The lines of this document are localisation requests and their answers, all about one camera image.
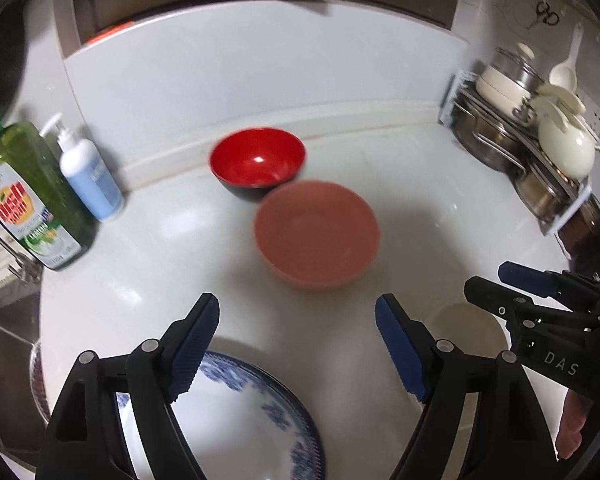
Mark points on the white dish rack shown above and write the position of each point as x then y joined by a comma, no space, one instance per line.
572,210

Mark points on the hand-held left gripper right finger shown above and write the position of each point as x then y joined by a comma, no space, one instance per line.
402,355

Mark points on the glass jar of chili sauce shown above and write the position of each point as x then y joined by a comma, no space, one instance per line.
580,230

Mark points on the green dish soap bottle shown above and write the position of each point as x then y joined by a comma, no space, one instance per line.
30,185

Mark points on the cream pot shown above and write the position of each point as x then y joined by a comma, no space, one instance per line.
500,92

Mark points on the red patterned dish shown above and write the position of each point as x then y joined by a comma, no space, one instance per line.
39,380

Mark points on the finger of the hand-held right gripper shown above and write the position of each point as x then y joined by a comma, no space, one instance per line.
485,292
522,275

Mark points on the person's right hand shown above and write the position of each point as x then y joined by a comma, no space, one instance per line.
570,430

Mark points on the steel pot with lid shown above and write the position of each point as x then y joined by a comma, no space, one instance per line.
522,72

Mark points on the white wall socket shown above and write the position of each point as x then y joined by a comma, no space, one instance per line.
596,115

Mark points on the white rice paddle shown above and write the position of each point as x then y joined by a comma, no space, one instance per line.
565,72

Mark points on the blue patterned white plate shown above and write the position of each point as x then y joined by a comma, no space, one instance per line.
240,410

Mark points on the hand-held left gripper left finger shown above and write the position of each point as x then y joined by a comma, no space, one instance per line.
195,355

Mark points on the black scissors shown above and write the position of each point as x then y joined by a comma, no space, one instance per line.
545,12

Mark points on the pink bowl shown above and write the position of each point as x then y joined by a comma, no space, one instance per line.
315,230

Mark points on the white and blue pump bottle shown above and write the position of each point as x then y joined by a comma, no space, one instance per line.
92,180

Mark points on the red and black bowl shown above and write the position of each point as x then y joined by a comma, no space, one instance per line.
255,155

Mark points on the steel sink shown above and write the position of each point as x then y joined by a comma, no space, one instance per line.
5,320

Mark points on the steel saucepan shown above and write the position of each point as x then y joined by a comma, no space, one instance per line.
485,135

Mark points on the large steel pot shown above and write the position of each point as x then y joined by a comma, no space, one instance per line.
540,187

